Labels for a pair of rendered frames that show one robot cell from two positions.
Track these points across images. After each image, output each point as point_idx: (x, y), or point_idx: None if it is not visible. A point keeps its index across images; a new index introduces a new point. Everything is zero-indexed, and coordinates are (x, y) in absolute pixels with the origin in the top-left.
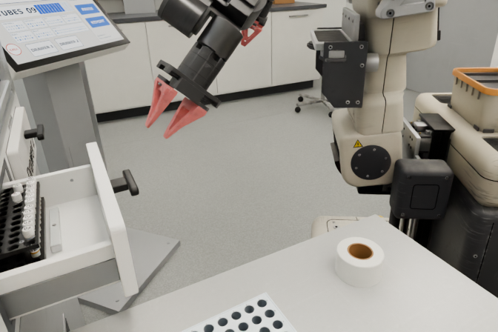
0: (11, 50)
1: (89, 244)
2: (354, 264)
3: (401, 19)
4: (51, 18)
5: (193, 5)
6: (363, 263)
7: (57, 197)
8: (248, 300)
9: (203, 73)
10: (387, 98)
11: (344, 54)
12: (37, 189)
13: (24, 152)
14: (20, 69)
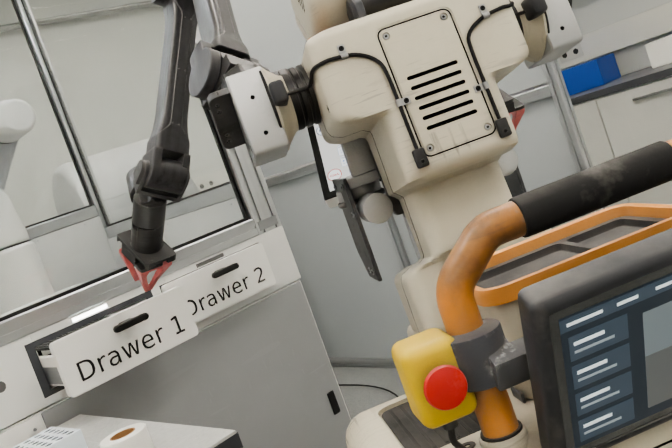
0: (331, 175)
1: None
2: (103, 439)
3: (376, 138)
4: None
5: (130, 184)
6: (104, 441)
7: None
8: (73, 428)
9: (132, 240)
10: (407, 270)
11: (342, 197)
12: None
13: (192, 287)
14: (329, 196)
